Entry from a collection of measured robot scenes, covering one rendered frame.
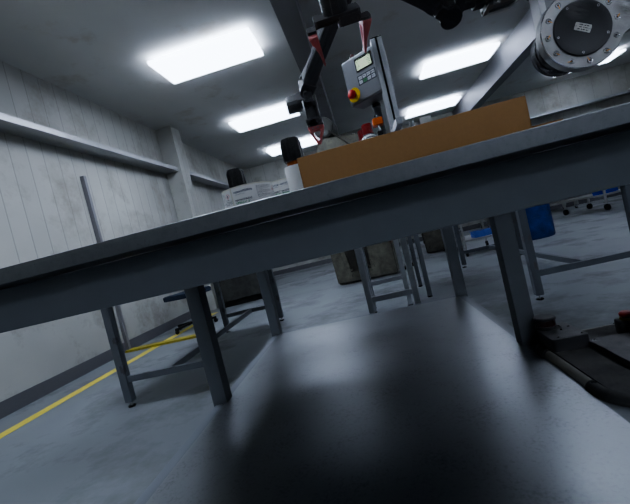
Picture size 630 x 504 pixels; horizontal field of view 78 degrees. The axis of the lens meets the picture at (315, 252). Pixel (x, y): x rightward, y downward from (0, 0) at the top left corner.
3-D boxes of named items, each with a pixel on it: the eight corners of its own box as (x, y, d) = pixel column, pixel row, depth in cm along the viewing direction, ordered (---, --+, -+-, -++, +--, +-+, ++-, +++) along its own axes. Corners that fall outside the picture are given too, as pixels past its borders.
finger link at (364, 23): (343, 54, 94) (333, 11, 88) (371, 45, 93) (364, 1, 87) (346, 63, 89) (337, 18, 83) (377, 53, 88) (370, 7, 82)
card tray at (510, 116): (328, 205, 76) (323, 185, 76) (463, 170, 72) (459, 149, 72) (304, 191, 46) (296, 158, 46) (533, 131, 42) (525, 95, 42)
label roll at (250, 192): (225, 230, 142) (215, 191, 141) (236, 231, 161) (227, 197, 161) (278, 217, 141) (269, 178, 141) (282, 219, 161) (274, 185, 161)
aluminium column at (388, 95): (407, 201, 162) (369, 43, 160) (417, 199, 162) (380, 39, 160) (408, 201, 158) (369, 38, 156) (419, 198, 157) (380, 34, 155)
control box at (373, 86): (363, 109, 175) (353, 67, 174) (395, 93, 164) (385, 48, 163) (350, 107, 168) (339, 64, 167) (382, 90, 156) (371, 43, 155)
